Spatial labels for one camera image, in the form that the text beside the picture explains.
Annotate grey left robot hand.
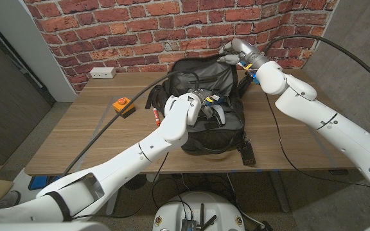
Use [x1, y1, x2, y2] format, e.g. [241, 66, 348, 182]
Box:
[197, 89, 224, 120]

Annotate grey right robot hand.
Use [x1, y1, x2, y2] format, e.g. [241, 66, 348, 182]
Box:
[218, 38, 270, 70]

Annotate white black game controller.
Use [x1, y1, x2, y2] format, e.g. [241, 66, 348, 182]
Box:
[207, 104, 227, 126]

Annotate black backpack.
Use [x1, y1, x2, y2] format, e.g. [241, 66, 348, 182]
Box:
[145, 55, 256, 167]

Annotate red marker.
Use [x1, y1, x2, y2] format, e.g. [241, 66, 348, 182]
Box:
[152, 107, 162, 127]

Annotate orange black button block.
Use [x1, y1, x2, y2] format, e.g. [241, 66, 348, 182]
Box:
[112, 96, 137, 119]

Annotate brick print backdrop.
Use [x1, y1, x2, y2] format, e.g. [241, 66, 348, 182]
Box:
[24, 0, 339, 91]

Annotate white power strip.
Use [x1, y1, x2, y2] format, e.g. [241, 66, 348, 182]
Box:
[89, 67, 117, 80]

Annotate grey tape strip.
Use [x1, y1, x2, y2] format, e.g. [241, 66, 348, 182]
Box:
[306, 126, 339, 168]
[73, 98, 117, 174]

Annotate black round floor base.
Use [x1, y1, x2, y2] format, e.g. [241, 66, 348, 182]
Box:
[122, 174, 147, 191]

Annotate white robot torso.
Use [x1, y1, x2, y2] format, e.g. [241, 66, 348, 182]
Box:
[152, 191, 246, 231]

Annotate grey table leg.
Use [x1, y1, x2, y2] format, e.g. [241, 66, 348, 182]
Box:
[268, 171, 291, 213]

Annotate white table leg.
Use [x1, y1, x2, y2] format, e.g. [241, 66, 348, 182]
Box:
[105, 189, 119, 216]

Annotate blue foot pedal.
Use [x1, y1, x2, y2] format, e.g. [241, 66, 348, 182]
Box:
[28, 175, 62, 191]

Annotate white floor platform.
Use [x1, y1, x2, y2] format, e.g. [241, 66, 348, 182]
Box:
[11, 168, 64, 206]

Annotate grey sneaker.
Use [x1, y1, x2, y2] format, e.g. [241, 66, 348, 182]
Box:
[0, 190, 21, 210]

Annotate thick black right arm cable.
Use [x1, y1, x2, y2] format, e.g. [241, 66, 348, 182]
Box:
[263, 34, 370, 90]

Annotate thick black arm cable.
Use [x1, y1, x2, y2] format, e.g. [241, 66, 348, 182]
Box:
[59, 70, 200, 179]
[263, 34, 370, 90]

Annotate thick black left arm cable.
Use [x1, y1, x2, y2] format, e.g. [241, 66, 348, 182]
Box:
[59, 70, 200, 179]

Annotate thin black cable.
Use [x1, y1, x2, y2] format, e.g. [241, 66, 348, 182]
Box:
[72, 152, 170, 221]
[263, 92, 370, 195]

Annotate black cables under table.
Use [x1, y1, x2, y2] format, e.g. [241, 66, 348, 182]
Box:
[152, 174, 237, 212]

